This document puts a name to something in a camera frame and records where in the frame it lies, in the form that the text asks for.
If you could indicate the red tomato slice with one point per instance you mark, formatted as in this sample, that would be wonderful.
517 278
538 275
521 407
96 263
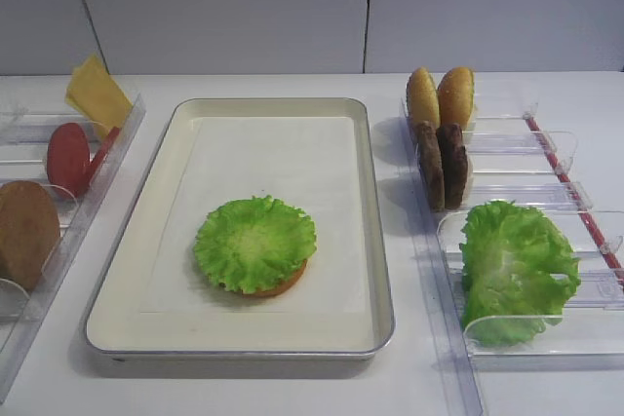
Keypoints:
102 153
68 157

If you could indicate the green lettuce leaf on bun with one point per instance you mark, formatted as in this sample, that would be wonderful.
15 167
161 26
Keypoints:
243 233

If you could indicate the left brown meat patty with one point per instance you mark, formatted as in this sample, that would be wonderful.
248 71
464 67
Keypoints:
429 158

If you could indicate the brown meat patty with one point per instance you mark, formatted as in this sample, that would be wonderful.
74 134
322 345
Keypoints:
429 158
454 163

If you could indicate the right brown meat patty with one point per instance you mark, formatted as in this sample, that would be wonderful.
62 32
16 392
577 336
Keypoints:
454 163

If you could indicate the green lettuce leaf in rack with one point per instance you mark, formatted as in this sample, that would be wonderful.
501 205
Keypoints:
519 271

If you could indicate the yellow cheese slice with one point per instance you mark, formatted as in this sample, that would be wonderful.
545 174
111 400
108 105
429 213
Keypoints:
94 93

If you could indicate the red tomato slice in rack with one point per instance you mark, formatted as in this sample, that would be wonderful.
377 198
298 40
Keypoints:
68 157

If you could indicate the metal baking tray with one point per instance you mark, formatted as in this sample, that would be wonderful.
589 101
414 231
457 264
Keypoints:
311 153

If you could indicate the bottom bun on tray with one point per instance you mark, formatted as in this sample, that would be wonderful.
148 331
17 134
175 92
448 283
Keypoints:
260 281

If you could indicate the left sesame bun half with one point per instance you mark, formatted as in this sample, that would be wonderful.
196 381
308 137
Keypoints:
422 98

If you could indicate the sesame bun half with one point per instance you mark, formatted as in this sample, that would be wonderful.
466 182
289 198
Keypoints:
456 97
422 98

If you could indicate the right sesame bun half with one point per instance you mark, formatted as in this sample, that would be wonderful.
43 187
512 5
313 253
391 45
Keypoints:
456 97

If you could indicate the clear acrylic right rack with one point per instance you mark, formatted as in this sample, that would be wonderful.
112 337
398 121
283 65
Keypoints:
507 163

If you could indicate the clear acrylic rack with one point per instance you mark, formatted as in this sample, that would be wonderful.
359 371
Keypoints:
24 141
507 163

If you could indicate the red rod on right rack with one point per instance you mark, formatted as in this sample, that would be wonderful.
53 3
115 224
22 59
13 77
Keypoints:
586 217

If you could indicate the brown bun in left rack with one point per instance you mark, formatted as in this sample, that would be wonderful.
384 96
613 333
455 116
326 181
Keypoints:
29 231

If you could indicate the clear acrylic left rack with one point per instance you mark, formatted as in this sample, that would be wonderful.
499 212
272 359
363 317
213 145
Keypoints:
24 141

